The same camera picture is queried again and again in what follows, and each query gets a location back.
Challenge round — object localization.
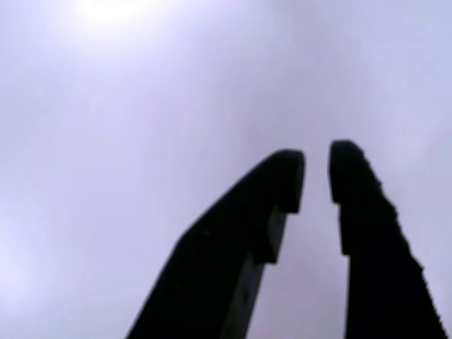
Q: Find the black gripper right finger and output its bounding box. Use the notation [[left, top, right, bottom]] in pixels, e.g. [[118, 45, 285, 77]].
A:
[[328, 139, 450, 339]]

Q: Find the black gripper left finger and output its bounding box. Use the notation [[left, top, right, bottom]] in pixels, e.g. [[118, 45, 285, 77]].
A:
[[125, 150, 307, 339]]

